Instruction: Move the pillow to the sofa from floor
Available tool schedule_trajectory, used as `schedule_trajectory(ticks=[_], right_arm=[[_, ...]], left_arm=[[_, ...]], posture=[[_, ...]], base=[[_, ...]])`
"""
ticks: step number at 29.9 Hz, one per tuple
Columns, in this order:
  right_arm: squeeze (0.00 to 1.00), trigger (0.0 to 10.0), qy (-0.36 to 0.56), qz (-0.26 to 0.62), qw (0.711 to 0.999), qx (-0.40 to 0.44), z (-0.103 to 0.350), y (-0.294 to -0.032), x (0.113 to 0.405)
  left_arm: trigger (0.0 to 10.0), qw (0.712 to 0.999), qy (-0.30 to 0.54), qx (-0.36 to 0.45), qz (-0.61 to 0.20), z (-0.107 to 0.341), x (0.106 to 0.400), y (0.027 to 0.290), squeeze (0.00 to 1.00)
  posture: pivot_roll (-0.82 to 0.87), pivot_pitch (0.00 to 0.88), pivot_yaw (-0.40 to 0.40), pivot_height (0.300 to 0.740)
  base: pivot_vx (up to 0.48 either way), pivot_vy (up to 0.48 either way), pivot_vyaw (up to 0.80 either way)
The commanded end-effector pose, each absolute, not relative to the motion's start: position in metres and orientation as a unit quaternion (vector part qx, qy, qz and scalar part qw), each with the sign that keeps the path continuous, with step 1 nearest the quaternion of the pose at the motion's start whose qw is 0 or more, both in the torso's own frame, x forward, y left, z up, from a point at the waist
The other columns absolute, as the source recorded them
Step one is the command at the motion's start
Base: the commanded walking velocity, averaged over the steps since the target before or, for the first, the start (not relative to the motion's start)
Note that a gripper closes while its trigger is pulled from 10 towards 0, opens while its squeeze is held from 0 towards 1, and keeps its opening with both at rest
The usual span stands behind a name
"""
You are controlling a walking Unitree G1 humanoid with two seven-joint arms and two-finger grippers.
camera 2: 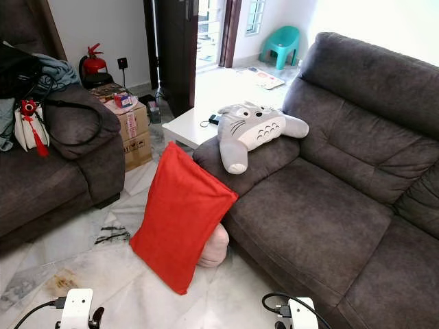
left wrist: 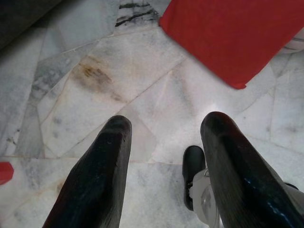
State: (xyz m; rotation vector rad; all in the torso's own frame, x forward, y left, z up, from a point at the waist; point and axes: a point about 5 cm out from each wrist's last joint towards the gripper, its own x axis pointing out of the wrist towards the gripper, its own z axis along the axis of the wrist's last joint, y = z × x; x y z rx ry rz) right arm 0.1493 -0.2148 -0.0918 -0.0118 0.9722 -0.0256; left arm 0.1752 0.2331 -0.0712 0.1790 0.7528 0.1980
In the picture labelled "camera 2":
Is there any red pillow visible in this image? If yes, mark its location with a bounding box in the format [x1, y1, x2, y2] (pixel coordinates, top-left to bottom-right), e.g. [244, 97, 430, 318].
[130, 142, 239, 295]

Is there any dark grey fabric sofa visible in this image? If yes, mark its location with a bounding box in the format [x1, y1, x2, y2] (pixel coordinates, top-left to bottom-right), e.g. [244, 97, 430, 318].
[192, 32, 439, 329]
[0, 0, 126, 256]

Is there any printed floor mat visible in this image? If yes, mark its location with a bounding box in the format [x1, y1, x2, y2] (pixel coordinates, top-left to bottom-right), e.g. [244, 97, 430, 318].
[240, 66, 286, 90]

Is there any brown cardboard box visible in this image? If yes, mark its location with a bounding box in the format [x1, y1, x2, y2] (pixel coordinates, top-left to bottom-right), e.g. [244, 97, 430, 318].
[103, 93, 153, 172]

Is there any white handbag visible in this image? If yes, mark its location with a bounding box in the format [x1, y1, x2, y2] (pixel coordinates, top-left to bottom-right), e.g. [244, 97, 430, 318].
[14, 106, 50, 151]

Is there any white side table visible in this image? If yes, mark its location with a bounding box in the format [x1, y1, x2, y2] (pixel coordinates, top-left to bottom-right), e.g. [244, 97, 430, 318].
[162, 106, 224, 149]

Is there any small red blue box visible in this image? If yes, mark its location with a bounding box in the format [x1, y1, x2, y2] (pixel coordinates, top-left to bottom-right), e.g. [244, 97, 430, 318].
[113, 93, 134, 109]

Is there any red tassel charm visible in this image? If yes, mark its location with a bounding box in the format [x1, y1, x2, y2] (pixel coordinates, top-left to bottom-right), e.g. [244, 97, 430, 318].
[21, 99, 50, 158]

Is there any grey Totoro plush toy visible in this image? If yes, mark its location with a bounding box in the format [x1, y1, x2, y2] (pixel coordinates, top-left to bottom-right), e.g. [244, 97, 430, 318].
[217, 101, 310, 175]

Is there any blue-grey blanket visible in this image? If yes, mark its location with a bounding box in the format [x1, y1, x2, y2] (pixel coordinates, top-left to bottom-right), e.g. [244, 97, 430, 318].
[0, 53, 83, 153]

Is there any red fire extinguisher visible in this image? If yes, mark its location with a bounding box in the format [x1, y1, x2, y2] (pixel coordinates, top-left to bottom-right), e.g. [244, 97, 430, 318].
[79, 43, 108, 76]

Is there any black bag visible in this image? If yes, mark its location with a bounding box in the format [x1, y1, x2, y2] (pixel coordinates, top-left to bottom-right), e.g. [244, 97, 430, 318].
[0, 41, 43, 100]

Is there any dark brown wooden door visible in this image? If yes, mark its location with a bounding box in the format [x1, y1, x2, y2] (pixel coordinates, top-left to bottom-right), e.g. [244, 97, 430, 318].
[144, 0, 201, 117]

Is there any teal plastic chair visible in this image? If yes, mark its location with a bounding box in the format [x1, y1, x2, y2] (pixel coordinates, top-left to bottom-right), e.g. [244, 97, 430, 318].
[259, 25, 301, 70]

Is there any white window grille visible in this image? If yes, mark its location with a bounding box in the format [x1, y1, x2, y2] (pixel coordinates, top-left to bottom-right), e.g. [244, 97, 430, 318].
[245, 0, 267, 36]

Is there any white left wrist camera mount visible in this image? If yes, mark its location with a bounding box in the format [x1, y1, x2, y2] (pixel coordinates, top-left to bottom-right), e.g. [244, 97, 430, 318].
[60, 289, 95, 329]

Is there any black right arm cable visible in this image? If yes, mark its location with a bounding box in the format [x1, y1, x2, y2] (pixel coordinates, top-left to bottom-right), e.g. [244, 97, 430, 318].
[261, 292, 333, 329]

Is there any black bag strap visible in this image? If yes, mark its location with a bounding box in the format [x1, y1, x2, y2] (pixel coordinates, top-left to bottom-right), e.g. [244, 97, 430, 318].
[41, 79, 107, 147]

